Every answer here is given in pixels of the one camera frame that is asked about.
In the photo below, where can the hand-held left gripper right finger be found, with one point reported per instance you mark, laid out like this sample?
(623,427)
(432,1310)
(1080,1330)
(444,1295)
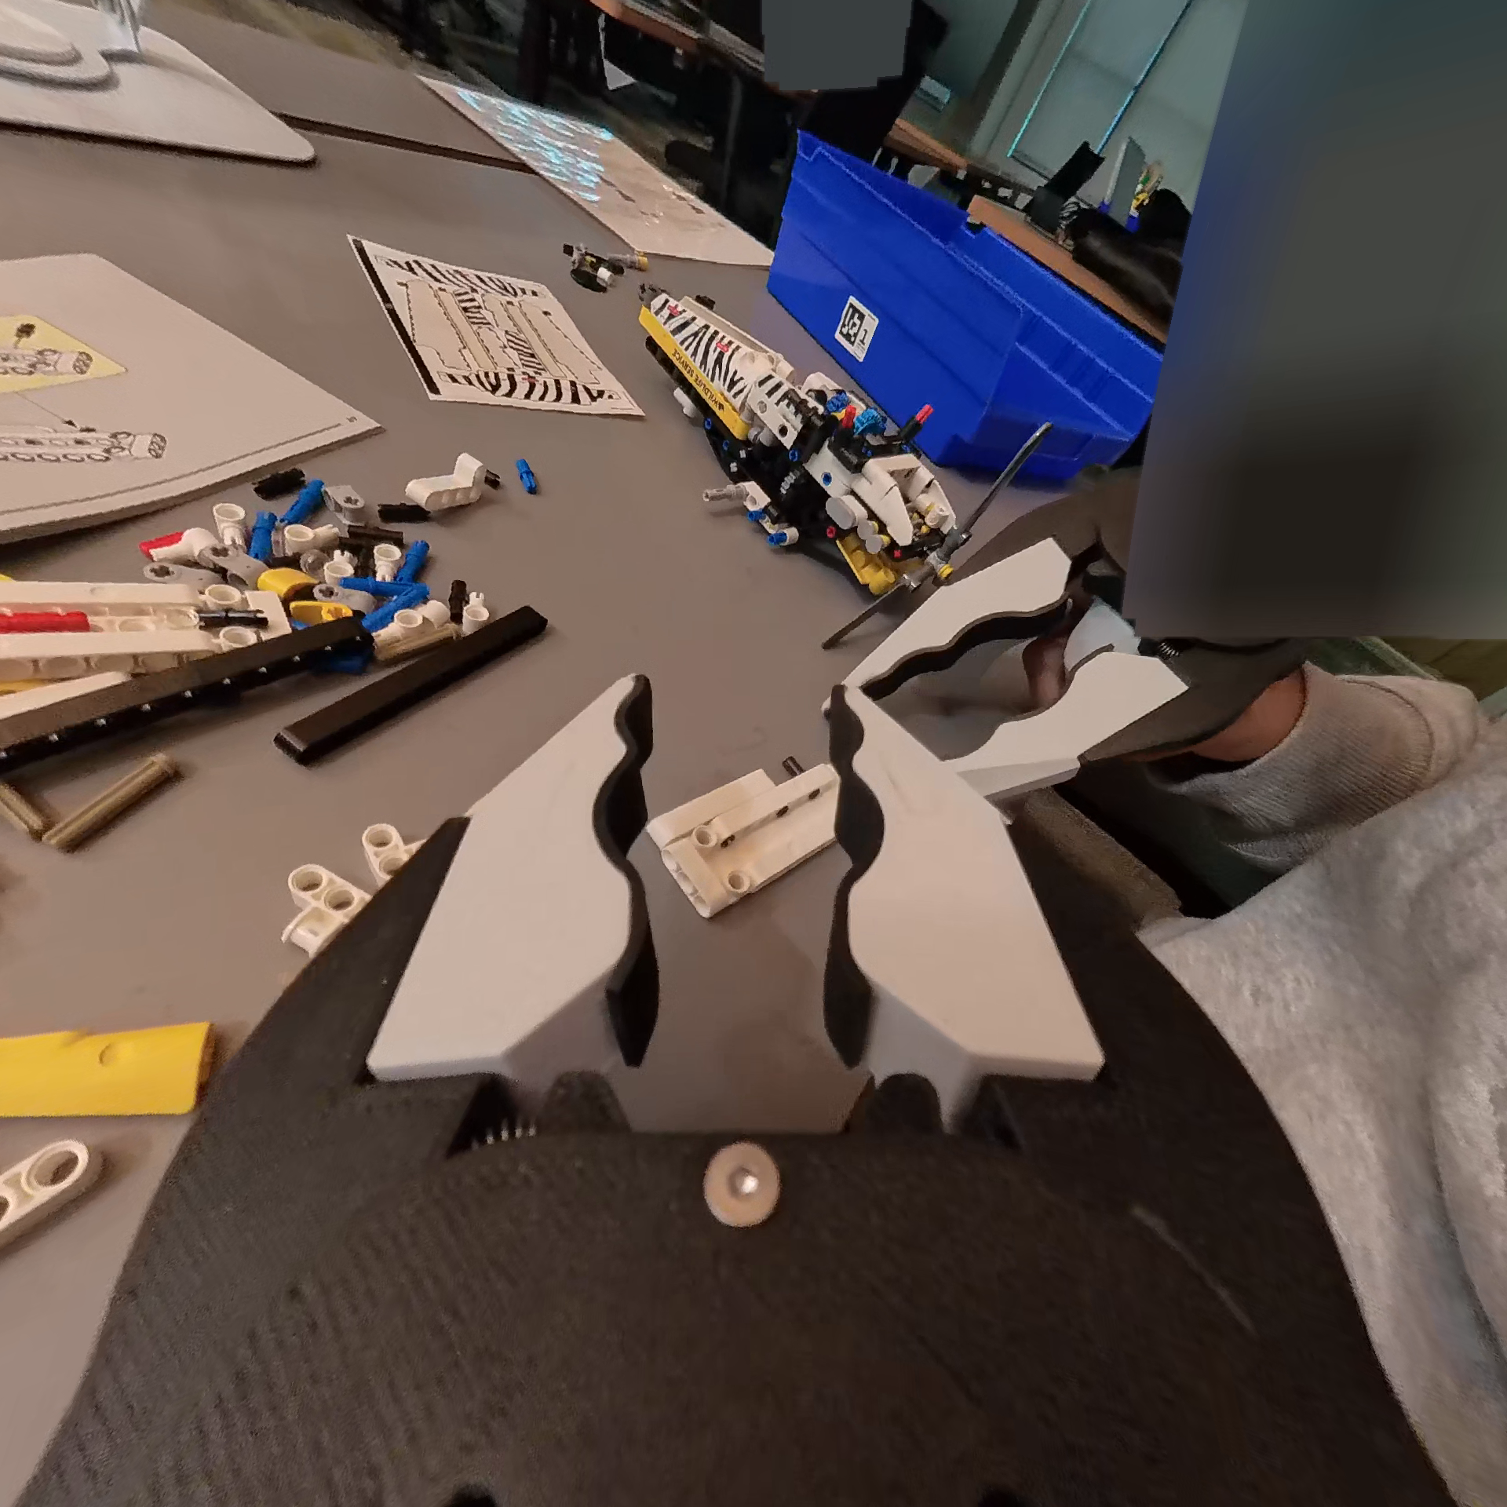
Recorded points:
(965,942)

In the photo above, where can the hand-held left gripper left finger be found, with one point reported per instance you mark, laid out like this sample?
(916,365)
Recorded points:
(505,930)

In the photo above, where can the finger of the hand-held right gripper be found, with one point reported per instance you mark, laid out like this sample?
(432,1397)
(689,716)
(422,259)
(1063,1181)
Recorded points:
(1094,701)
(976,589)

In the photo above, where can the white lego panel assembly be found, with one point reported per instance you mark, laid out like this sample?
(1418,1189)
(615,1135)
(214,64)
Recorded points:
(741,842)

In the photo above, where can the person's right forearm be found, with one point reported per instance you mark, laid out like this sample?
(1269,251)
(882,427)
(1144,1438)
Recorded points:
(1318,764)

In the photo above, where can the small white angled lego beam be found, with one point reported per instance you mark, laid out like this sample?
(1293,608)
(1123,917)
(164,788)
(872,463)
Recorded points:
(320,907)

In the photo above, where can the partly built lego model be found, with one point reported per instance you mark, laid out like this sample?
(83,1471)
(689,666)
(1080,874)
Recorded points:
(812,436)

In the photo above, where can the long black lego beam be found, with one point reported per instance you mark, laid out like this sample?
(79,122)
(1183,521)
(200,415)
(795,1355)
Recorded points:
(175,695)
(411,683)

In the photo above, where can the pile of small lego parts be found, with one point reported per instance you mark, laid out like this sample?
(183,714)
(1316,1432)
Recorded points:
(341,566)

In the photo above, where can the yellow lego panel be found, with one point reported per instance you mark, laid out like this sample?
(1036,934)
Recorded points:
(94,1069)

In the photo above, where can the white lego block with pins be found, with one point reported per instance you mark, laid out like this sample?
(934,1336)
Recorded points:
(447,488)

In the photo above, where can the small black white lego assembly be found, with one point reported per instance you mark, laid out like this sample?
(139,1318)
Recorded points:
(594,265)

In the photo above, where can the lego instruction booklet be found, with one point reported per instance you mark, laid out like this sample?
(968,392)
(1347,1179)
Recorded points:
(175,388)

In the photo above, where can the person's right hand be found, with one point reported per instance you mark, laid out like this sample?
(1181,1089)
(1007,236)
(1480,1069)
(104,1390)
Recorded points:
(1044,674)

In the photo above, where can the blue storage bin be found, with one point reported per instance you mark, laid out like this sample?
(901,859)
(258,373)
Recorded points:
(941,319)

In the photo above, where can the black jacket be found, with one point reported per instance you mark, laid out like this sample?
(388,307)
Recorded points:
(1125,253)

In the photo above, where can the zebra striped sticker sheet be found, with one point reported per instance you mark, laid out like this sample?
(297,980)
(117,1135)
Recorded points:
(494,330)

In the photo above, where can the white printed paper sheet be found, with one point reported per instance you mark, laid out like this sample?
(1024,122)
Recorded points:
(611,176)

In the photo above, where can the long white lego beam frame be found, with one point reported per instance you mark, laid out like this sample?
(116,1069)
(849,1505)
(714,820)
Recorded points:
(40,1189)

